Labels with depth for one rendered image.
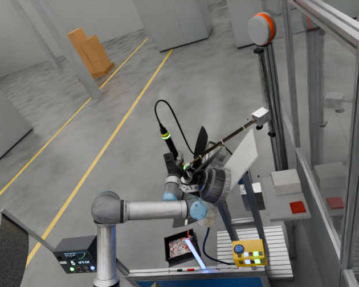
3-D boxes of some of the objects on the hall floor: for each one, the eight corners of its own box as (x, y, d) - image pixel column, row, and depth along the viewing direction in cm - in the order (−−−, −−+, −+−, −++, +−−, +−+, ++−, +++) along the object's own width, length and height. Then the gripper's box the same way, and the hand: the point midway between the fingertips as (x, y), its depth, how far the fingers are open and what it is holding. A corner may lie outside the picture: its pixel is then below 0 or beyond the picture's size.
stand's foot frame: (282, 230, 238) (281, 225, 233) (294, 280, 202) (293, 276, 198) (219, 235, 256) (216, 231, 251) (219, 283, 221) (217, 279, 216)
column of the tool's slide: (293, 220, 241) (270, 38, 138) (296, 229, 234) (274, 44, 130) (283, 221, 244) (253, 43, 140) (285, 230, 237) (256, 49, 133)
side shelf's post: (294, 253, 218) (286, 194, 170) (296, 257, 215) (288, 199, 167) (289, 253, 219) (280, 195, 172) (290, 257, 216) (281, 200, 169)
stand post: (268, 249, 228) (246, 163, 162) (270, 259, 221) (248, 172, 155) (264, 250, 229) (239, 164, 163) (265, 259, 222) (240, 173, 156)
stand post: (243, 251, 235) (220, 191, 182) (244, 261, 228) (221, 200, 175) (239, 251, 236) (215, 192, 184) (239, 261, 229) (215, 201, 177)
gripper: (166, 187, 132) (171, 160, 148) (186, 184, 129) (189, 156, 145) (160, 177, 127) (166, 150, 143) (181, 173, 124) (184, 146, 140)
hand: (176, 151), depth 141 cm, fingers closed on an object, 4 cm apart
